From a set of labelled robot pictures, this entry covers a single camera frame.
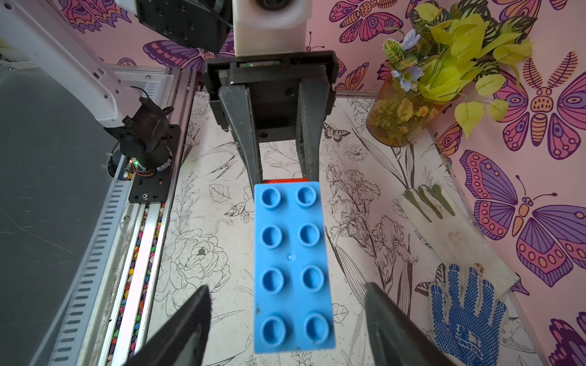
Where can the long red lego brick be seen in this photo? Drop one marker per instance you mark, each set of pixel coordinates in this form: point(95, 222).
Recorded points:
point(284, 180)

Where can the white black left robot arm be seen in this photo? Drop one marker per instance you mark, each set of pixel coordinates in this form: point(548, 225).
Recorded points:
point(141, 126)

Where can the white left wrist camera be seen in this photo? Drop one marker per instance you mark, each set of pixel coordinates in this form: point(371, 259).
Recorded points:
point(270, 27)

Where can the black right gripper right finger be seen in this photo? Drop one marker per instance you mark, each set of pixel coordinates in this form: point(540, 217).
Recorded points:
point(394, 339)

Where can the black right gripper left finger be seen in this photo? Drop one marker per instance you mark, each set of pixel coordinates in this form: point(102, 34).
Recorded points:
point(183, 339)

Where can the long blue lego brick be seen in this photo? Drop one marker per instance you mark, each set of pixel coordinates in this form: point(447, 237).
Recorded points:
point(292, 305)

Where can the white green work glove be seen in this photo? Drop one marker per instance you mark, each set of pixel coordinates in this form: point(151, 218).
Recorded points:
point(450, 233)

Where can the blue dotted work glove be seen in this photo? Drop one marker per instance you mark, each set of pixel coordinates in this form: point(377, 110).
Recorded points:
point(467, 317)

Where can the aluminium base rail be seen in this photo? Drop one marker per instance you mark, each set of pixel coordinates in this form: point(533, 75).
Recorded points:
point(104, 316)

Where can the potted plant in glass vase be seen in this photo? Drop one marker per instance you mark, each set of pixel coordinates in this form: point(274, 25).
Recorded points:
point(449, 57)

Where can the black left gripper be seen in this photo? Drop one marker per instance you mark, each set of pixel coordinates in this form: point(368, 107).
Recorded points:
point(282, 92)

